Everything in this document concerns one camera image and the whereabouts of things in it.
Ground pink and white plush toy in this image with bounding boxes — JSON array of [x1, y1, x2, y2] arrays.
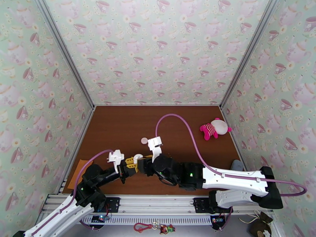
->
[[199, 118, 233, 141]]

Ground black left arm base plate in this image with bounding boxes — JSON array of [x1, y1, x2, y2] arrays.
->
[[98, 197, 121, 214]]

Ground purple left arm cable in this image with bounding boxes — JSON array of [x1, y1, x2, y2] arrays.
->
[[30, 149, 115, 237]]

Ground aluminium frame rail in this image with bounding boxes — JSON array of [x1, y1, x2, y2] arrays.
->
[[40, 194, 275, 216]]

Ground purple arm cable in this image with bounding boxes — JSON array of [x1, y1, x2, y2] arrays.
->
[[155, 114, 307, 231], [30, 149, 115, 237]]

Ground blue-grey glasses case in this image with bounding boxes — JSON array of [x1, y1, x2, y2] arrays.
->
[[231, 159, 245, 171]]

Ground aluminium corner post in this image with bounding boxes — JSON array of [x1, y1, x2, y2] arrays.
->
[[33, 0, 96, 109], [220, 0, 283, 109]]

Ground white slotted cable duct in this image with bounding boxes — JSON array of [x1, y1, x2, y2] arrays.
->
[[47, 215, 213, 226]]

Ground red carabiner clip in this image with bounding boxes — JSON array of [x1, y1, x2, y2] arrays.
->
[[133, 222, 152, 234]]

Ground orange flat pouch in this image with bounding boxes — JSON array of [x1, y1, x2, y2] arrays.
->
[[67, 159, 94, 190]]

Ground colourful toy figure keychain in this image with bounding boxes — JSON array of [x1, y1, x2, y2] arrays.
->
[[159, 224, 176, 235]]

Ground dark brown drawstring pouch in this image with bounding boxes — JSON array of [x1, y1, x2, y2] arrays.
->
[[238, 210, 273, 237]]

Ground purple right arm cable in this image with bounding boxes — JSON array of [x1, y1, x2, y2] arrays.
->
[[155, 114, 307, 231]]

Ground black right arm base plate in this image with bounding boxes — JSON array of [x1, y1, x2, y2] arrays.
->
[[192, 197, 234, 214]]

